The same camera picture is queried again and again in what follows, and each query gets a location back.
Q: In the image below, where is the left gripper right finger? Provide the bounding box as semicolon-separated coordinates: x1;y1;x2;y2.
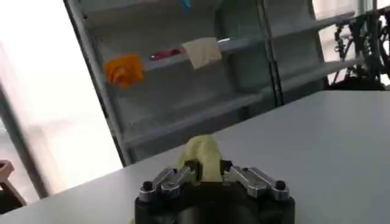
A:
220;159;291;202

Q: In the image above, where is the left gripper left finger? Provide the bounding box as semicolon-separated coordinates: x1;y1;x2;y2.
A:
138;159;202;203

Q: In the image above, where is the light green shirt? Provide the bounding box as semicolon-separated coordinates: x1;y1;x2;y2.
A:
171;135;225;184

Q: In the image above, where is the grey shelf rack with goods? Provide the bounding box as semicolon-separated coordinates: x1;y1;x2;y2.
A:
63;0;366;167

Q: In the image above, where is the pink wooden chair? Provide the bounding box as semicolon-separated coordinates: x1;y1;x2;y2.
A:
0;159;27;214

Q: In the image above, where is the black tripod stand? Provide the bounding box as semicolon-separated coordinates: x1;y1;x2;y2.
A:
328;5;390;91

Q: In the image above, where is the thick dark window post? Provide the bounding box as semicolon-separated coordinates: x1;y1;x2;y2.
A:
0;80;50;200

